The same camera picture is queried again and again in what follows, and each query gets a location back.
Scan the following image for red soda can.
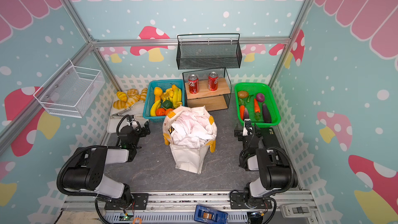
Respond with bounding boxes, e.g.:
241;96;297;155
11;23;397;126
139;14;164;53
208;72;219;91
188;74;199;94

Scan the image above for brown potato toy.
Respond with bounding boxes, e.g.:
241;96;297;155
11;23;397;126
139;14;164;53
237;90;249;99

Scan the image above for black flat box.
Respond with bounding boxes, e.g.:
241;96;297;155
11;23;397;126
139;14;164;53
260;128;281;149

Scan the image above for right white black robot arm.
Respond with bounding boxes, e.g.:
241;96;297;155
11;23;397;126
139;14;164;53
230;119;299;209

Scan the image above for black wire wooden shelf rack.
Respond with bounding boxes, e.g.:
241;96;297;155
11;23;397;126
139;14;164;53
182;67;232;112

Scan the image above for purple onion toy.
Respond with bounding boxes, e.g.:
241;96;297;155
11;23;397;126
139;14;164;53
256;93;265;103

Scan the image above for white wire wall basket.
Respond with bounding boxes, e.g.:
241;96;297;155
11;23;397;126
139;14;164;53
33;60;105;118

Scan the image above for white plastic grocery bag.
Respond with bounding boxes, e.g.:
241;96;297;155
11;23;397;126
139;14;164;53
171;106;217;149

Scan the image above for dark eggplant toy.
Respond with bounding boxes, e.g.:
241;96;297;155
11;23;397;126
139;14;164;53
262;103;272;123

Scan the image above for orange carrot toy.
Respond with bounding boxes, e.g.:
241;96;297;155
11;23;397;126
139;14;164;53
254;99;261;114

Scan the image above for left red soda can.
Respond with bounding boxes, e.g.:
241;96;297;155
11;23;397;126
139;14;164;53
188;74;199;94

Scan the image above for black wire wall basket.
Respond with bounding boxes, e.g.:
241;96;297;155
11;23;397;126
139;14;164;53
176;33;243;70

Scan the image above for right red soda can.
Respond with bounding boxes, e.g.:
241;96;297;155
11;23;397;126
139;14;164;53
208;72;219;91

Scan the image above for orange fruit toy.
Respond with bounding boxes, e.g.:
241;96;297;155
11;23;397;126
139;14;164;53
155;107;166;116

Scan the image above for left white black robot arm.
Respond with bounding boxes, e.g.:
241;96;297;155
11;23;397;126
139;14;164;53
57;115;150;209

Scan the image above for metal tongs on tray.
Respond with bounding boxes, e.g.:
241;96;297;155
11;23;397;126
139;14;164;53
110;105;143;119

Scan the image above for cream canvas tote bag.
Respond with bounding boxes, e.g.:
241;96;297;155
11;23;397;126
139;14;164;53
162;106;216;174

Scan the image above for blue device on rail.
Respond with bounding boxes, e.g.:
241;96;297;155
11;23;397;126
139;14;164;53
193;205;229;224

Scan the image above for green plastic vegetable basket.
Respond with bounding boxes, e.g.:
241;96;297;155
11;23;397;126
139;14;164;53
234;83;281;128

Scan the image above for grey switch box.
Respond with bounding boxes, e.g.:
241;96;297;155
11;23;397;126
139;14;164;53
280;203;312;218

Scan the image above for yellow banana toy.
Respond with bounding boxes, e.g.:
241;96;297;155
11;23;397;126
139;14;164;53
150;100;161;117

